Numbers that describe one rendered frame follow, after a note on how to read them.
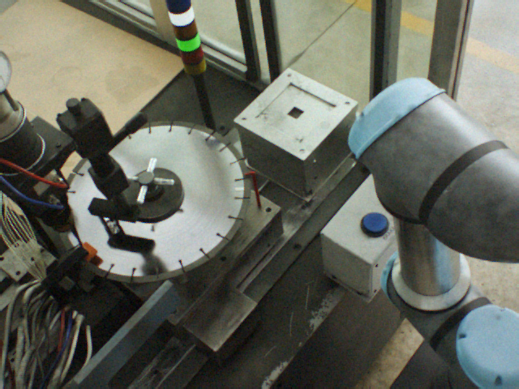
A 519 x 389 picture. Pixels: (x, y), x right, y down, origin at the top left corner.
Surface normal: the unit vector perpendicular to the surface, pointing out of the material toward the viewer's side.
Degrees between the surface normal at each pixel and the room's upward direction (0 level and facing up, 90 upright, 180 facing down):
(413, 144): 31
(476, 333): 8
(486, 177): 16
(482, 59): 0
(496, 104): 0
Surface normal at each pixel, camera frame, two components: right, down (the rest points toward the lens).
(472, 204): -0.41, 0.11
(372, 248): -0.11, -0.58
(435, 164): -0.56, -0.21
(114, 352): 0.77, 0.47
